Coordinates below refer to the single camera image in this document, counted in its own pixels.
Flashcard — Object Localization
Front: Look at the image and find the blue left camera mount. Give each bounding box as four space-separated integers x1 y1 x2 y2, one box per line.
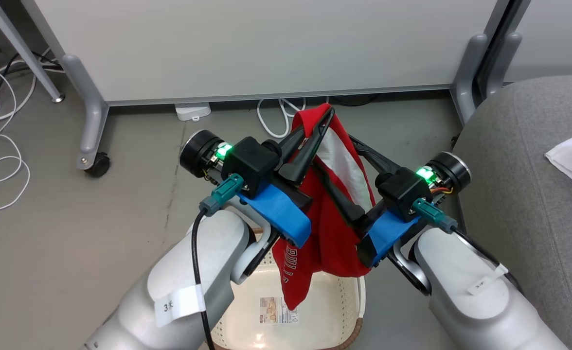
237 182 312 248

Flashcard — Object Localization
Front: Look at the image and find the grey fabric sofa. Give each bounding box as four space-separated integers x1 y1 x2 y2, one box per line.
451 74 572 350

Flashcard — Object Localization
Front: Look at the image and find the long white floor cable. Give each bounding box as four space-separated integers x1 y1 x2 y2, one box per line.
0 62 37 214

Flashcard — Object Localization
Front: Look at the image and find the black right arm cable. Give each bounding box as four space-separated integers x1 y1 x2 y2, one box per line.
411 198 525 295

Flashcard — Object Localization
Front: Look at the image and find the grey metal table leg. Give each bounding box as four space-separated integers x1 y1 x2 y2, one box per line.
0 0 66 104

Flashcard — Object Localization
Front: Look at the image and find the red and white shirt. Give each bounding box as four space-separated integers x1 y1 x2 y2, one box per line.
271 103 376 312

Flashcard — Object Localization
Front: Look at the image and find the blue right camera mount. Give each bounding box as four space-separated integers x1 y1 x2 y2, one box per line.
368 209 420 268

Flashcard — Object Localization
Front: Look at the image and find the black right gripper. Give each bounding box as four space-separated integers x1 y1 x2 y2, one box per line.
313 135 472 227

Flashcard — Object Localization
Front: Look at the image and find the black caster wheel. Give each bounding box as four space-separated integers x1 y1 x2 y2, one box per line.
84 152 111 178

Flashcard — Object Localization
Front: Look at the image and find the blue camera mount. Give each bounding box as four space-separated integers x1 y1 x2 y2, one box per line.
368 209 420 268
237 182 312 248

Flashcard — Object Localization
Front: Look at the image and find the grey partition leg with caster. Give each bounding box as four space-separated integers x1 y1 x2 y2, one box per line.
61 53 110 171

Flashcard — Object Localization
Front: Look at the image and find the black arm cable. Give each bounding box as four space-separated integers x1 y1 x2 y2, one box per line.
411 198 525 295
191 174 245 350

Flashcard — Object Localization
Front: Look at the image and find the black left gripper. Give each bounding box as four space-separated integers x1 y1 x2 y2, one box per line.
179 107 336 185

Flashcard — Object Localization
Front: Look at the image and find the white cable label tag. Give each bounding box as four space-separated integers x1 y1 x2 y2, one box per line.
467 264 509 296
154 284 206 327

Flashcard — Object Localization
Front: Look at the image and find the white cloth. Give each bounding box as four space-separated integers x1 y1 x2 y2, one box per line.
545 129 572 197

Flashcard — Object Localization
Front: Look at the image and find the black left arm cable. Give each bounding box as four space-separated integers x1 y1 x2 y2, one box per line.
191 174 245 350

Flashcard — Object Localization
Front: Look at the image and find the black cable under partition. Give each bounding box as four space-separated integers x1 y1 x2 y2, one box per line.
335 95 380 106

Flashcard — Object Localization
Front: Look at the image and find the black floor cable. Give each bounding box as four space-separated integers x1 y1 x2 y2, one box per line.
0 51 65 124

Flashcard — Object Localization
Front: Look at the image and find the small white partition panel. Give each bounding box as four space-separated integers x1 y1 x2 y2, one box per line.
504 0 572 82

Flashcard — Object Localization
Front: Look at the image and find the large white partition panel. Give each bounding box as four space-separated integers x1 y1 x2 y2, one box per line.
21 0 510 106

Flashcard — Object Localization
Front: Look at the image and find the coiled white cable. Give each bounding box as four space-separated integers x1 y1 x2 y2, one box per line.
257 97 307 139

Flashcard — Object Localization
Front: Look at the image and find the white perforated laundry basket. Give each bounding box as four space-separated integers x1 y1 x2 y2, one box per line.
196 226 367 350

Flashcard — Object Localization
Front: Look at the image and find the white power strip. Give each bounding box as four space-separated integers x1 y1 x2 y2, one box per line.
175 102 212 122

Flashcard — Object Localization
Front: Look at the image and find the grey partition foot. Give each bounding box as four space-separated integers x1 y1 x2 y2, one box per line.
485 32 522 100
450 33 489 126

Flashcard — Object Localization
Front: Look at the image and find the printed sticker in basket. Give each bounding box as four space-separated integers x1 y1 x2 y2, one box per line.
259 297 300 325

